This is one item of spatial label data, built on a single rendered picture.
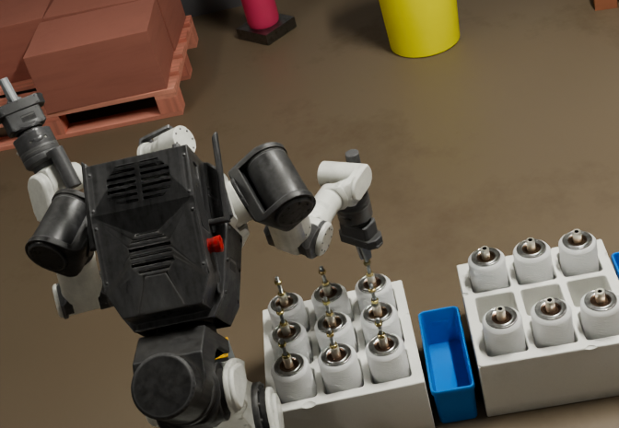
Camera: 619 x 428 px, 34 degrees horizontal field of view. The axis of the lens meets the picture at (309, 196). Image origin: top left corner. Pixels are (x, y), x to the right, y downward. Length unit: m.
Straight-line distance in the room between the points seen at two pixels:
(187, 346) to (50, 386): 1.34
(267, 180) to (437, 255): 1.23
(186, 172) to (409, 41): 2.40
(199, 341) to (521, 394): 1.01
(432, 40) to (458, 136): 0.64
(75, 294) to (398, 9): 2.25
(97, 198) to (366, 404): 0.94
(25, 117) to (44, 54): 1.87
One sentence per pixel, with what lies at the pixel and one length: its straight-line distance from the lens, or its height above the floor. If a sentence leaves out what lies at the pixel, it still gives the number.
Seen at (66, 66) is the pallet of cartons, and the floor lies 0.32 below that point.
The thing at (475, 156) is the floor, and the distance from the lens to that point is 3.48.
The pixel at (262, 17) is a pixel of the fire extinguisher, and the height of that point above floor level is 0.11.
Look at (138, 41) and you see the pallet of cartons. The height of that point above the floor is 0.36.
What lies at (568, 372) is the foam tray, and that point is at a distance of 2.52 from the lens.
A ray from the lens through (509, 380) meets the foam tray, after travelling 2.50.
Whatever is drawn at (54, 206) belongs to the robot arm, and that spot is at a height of 0.91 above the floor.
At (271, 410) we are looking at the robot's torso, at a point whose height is 0.38.
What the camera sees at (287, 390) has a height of 0.21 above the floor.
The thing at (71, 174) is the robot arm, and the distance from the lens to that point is 2.24.
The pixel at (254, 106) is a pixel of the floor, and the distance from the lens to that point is 4.09.
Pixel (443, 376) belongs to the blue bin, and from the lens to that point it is 2.69.
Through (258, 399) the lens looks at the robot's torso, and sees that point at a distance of 2.20.
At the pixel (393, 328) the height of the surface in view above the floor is 0.22.
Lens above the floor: 1.93
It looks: 34 degrees down
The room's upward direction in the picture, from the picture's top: 15 degrees counter-clockwise
